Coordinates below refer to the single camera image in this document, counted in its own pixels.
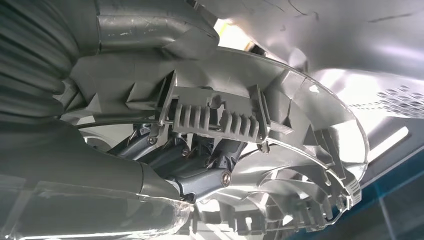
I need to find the steel workbench with double tape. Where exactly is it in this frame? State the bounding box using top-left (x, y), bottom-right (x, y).
top-left (195, 0), bottom-right (424, 188)

